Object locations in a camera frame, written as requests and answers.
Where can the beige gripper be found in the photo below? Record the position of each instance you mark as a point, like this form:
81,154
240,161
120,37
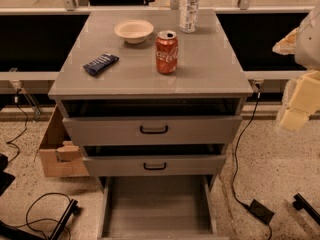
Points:
309,49

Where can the grey bottom drawer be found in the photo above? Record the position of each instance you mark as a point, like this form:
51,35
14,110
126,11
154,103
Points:
157,208

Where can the grey drawer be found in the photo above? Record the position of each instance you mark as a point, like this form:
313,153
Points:
153,160
120,122
157,208

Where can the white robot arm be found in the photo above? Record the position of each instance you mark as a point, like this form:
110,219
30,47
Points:
303,42

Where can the grey drawer cabinet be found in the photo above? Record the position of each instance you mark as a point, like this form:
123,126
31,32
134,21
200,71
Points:
207,67

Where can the grey top drawer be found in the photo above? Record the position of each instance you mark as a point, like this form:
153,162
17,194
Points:
120,122

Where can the grey middle drawer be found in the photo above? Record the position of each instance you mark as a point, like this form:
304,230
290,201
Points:
153,160

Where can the black bar right floor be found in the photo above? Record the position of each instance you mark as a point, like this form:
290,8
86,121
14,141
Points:
301,203

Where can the clear plastic water bottle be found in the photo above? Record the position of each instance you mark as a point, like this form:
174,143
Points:
188,15

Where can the red coca-cola can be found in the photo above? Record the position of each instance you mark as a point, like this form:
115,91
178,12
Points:
166,51

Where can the white paper bowl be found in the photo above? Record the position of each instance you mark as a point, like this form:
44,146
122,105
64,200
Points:
133,31

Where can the blue snack packet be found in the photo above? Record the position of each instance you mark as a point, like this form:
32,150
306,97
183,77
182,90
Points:
99,64

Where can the brown cardboard box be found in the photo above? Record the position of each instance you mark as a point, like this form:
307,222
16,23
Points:
59,156

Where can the black stand base left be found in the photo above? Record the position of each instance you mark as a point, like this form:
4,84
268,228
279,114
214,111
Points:
14,233

